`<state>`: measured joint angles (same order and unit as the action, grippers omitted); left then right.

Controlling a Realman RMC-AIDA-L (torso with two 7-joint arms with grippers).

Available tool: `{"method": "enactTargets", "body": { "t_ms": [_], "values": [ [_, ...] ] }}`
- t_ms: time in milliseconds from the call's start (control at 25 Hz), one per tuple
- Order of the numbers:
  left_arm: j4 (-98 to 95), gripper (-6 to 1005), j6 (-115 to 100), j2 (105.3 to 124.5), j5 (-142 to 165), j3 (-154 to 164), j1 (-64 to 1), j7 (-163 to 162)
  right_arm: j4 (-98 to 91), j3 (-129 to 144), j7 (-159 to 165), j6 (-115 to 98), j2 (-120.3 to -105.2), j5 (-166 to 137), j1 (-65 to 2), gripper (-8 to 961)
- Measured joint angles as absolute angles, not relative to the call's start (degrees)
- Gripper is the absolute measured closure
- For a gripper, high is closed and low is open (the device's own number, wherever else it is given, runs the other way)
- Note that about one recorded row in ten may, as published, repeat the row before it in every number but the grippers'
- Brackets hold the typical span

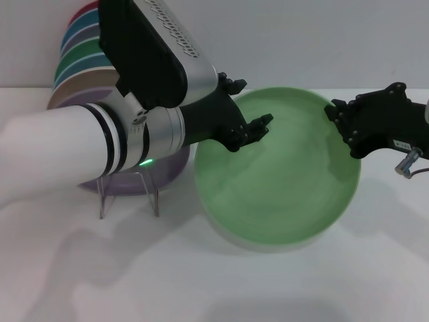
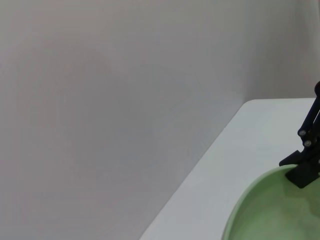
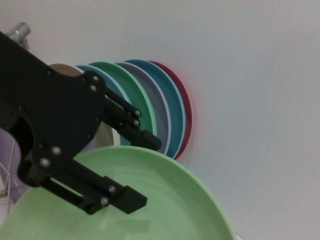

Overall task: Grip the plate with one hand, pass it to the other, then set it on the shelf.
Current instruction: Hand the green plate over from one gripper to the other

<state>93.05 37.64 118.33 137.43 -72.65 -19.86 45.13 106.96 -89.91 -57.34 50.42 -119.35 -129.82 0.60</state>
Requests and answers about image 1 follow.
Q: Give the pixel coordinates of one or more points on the red plate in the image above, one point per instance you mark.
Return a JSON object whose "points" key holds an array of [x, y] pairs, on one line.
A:
{"points": [[83, 11]]}

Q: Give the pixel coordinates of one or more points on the dark green plate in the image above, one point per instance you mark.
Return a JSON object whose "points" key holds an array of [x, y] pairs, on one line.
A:
{"points": [[83, 55]]}

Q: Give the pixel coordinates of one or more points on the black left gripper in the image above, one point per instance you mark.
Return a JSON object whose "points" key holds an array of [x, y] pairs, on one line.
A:
{"points": [[218, 120]]}

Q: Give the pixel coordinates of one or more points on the lavender plate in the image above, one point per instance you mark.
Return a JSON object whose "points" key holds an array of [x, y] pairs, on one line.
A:
{"points": [[167, 167]]}

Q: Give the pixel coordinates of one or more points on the grey purple plate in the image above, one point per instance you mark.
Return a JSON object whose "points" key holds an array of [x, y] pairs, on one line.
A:
{"points": [[83, 39]]}

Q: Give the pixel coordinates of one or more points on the light green plate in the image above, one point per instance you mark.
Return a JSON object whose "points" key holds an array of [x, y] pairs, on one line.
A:
{"points": [[278, 191]]}

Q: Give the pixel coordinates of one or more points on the left wrist camera housing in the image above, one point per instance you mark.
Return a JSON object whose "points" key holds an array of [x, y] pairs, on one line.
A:
{"points": [[151, 50]]}

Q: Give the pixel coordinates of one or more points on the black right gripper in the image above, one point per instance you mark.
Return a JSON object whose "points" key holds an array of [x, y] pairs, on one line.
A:
{"points": [[382, 117]]}

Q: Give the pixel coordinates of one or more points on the clear acrylic plate rack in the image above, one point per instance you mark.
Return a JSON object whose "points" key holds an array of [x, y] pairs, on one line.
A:
{"points": [[147, 188]]}

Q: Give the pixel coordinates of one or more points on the teal blue plate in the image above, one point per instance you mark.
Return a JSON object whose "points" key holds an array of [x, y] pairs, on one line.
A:
{"points": [[87, 68]]}

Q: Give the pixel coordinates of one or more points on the beige plate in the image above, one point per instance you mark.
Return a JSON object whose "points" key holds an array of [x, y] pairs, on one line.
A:
{"points": [[87, 82]]}

